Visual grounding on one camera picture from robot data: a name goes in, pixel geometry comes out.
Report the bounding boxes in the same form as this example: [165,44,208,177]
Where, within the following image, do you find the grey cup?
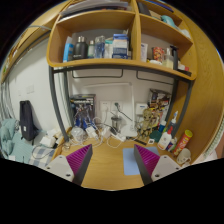
[110,115,123,132]

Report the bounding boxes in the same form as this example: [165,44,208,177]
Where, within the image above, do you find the robot model kit box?
[69,93,98,129]

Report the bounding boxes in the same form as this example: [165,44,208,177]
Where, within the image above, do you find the black bag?
[18,99,38,142]

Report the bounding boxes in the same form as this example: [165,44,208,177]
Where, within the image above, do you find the tan tree creature figure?
[137,107,160,139]

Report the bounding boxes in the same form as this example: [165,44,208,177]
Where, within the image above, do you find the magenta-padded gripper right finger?
[133,143,183,187]

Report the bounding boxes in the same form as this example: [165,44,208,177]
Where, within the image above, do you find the light blue mouse pad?
[122,146,160,177]

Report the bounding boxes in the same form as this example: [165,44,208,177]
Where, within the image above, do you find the white mug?
[176,147,193,166]

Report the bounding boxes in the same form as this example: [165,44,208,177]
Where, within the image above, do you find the colourful figure box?
[147,88,173,123]

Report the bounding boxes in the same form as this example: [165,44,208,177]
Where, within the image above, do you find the white tissue pack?
[39,134,57,149]

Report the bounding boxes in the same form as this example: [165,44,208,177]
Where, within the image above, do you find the clear round lidded container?
[69,125,86,143]

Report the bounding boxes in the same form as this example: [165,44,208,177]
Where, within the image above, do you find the black ruler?
[131,136,148,146]

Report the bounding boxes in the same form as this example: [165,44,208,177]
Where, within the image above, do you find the tangled white cables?
[64,114,138,149]

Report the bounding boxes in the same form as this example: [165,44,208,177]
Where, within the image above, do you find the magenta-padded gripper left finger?
[43,143,95,187]

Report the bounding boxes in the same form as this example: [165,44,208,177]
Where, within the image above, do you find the white lotion pump bottle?
[157,125,174,151]

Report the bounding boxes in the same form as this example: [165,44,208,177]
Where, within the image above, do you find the red snack can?
[172,129,194,157]

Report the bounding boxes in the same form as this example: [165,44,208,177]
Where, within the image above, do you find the white box with blue print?
[134,102,149,118]

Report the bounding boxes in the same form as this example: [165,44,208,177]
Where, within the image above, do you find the teal blanket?
[0,119,19,158]

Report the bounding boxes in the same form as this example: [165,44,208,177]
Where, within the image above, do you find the green round lid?
[148,129,163,143]

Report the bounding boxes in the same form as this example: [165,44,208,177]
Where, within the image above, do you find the large white charger block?
[85,125,98,139]

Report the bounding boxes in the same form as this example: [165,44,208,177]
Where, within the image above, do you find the dark bottle with white nozzle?
[168,110,179,134]

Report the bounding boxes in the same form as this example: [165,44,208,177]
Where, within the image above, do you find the striped bed sheet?
[13,133,56,168]

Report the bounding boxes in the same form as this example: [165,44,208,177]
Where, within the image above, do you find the white wall socket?
[111,100,124,113]
[99,100,112,113]

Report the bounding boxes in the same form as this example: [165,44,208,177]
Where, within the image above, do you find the small blue-white bottle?
[168,138,178,153]

